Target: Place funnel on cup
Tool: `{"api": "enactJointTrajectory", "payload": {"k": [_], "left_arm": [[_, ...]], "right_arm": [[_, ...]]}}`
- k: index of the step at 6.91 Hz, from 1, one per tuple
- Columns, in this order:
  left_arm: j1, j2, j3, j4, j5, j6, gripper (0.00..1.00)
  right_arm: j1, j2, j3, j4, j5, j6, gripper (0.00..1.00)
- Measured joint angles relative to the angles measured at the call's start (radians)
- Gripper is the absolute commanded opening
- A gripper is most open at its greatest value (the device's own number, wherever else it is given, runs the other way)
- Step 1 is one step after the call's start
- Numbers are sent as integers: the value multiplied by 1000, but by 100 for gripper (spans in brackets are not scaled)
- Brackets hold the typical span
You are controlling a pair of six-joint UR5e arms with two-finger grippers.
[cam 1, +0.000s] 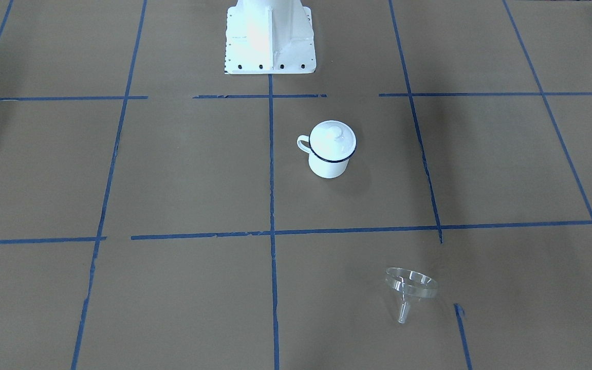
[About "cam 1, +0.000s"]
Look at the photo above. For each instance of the white enamel mug lid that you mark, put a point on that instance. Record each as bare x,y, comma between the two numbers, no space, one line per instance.
332,141

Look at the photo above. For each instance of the clear glass funnel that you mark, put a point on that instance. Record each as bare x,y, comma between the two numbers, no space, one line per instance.
412,287

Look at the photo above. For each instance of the white enamel mug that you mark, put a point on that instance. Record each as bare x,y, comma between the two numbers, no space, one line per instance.
321,168

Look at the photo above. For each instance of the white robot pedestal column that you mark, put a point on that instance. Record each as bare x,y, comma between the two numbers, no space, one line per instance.
264,37

